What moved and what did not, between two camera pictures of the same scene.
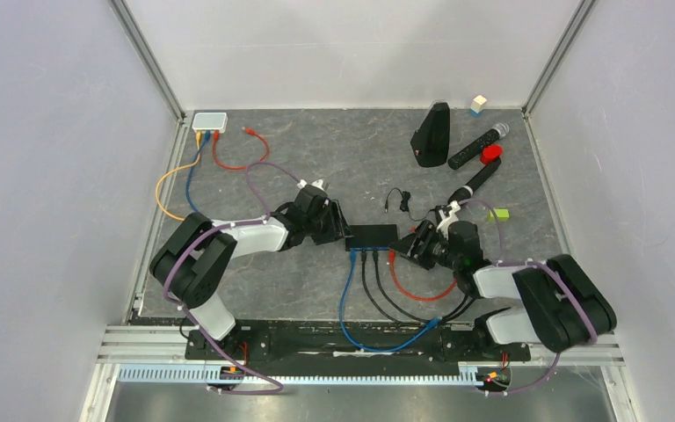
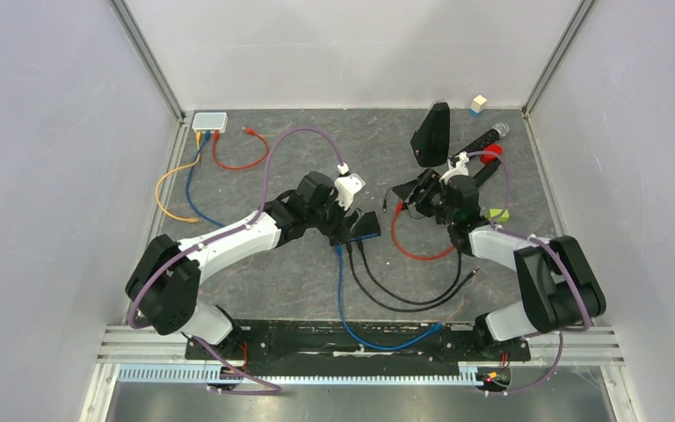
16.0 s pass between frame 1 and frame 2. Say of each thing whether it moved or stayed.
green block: stayed
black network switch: moved
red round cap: stayed
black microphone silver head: stayed
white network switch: stayed
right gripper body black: moved
